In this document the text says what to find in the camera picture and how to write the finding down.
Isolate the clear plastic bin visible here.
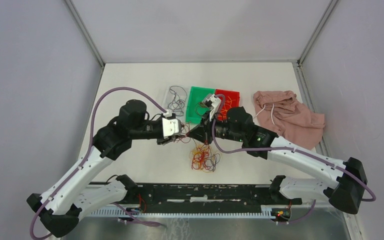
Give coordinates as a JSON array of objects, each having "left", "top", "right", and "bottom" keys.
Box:
[{"left": 161, "top": 85, "right": 191, "bottom": 123}]

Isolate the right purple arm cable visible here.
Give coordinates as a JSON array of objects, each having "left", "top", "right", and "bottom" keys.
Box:
[{"left": 211, "top": 93, "right": 377, "bottom": 225}]

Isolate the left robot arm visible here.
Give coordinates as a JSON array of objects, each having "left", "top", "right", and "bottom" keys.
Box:
[{"left": 26, "top": 99, "right": 183, "bottom": 238}]

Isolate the green plastic bin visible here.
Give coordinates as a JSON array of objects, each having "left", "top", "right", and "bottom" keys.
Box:
[{"left": 185, "top": 86, "right": 216, "bottom": 124}]

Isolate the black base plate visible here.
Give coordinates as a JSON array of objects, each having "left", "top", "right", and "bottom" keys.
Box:
[{"left": 118, "top": 183, "right": 303, "bottom": 214}]

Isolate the cable pile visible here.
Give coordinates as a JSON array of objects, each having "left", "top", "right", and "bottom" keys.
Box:
[{"left": 189, "top": 140, "right": 221, "bottom": 173}]

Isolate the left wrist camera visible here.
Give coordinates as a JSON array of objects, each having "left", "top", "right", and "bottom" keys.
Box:
[{"left": 162, "top": 117, "right": 182, "bottom": 138}]

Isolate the dark cable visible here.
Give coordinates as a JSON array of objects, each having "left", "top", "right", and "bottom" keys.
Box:
[{"left": 194, "top": 101, "right": 209, "bottom": 117}]

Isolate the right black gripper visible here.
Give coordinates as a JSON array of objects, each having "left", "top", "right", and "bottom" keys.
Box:
[{"left": 187, "top": 109, "right": 245, "bottom": 146}]

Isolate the white slotted cable duct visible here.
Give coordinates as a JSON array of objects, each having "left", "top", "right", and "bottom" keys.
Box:
[{"left": 88, "top": 205, "right": 275, "bottom": 220}]

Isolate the red plastic bin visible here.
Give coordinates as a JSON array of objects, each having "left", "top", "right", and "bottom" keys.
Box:
[{"left": 215, "top": 89, "right": 240, "bottom": 121}]

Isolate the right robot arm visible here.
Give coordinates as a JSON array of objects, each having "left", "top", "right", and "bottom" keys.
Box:
[{"left": 187, "top": 107, "right": 369, "bottom": 215}]

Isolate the pink cloth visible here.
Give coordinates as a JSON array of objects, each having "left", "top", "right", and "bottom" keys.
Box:
[{"left": 253, "top": 90, "right": 326, "bottom": 150}]

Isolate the yellow cable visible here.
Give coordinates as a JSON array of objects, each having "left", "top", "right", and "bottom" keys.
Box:
[{"left": 220, "top": 93, "right": 239, "bottom": 115}]

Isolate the red cable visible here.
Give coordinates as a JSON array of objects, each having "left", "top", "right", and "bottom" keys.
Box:
[{"left": 173, "top": 122, "right": 200, "bottom": 145}]

